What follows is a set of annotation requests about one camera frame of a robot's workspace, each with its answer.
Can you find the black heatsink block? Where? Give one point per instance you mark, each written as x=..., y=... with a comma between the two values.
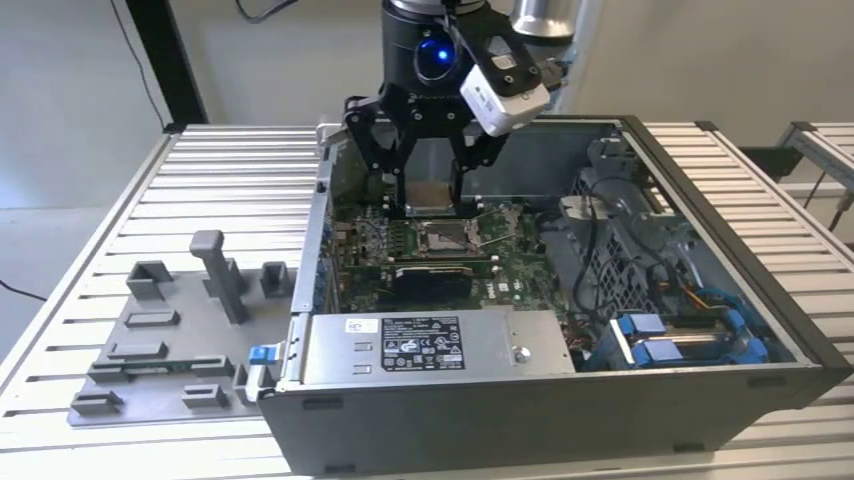
x=375, y=187

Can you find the black RAM slot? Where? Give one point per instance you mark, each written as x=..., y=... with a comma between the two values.
x=441, y=263
x=441, y=257

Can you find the hard disk in blue carrier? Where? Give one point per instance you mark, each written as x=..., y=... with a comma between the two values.
x=262, y=355
x=657, y=351
x=646, y=324

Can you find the silver power supply unit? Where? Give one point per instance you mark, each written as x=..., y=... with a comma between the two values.
x=327, y=345

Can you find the black vertical frame post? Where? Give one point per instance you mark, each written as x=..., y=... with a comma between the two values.
x=177, y=75

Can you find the green motherboard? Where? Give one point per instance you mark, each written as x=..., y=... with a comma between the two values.
x=521, y=260

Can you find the grey parts rack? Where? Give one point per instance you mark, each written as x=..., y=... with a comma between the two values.
x=194, y=320

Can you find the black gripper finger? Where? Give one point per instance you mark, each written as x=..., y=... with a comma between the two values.
x=377, y=145
x=477, y=152

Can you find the metal slat side table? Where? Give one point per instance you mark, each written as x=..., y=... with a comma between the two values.
x=824, y=142

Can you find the black open PC case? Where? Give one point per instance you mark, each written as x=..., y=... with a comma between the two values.
x=467, y=430

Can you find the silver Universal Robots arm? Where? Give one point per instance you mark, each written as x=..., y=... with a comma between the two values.
x=544, y=20

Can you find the silver square CPU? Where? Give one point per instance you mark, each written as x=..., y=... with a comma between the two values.
x=429, y=197

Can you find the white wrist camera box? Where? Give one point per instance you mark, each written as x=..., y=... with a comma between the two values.
x=503, y=107

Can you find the blue-grey drive cage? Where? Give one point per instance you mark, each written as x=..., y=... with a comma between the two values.
x=621, y=260

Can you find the CPU socket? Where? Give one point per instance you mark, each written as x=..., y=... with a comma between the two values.
x=442, y=239

